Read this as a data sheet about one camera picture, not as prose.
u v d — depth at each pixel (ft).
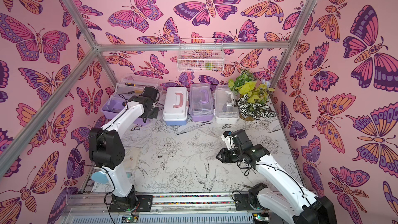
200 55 3.13
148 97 2.44
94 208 2.41
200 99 3.30
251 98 2.79
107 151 1.62
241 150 1.96
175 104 3.26
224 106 3.57
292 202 1.40
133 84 3.11
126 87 3.07
